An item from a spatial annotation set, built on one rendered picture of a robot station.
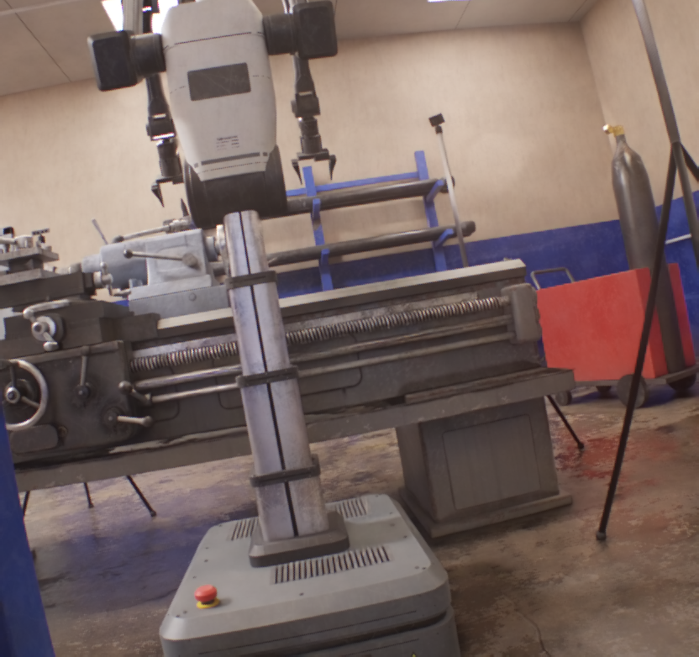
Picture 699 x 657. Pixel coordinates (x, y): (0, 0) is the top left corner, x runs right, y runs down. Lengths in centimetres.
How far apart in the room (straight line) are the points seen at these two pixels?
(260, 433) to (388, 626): 46
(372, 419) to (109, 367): 80
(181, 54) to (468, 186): 443
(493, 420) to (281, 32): 134
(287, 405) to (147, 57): 81
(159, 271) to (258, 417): 100
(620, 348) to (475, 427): 184
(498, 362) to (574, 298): 187
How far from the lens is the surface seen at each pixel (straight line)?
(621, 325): 369
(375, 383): 199
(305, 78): 192
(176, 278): 213
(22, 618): 51
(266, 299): 127
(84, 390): 186
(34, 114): 608
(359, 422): 182
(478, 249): 552
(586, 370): 394
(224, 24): 142
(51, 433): 194
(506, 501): 211
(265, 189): 129
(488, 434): 204
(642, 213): 370
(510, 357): 210
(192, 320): 199
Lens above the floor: 69
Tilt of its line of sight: 2 degrees up
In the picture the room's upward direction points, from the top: 10 degrees counter-clockwise
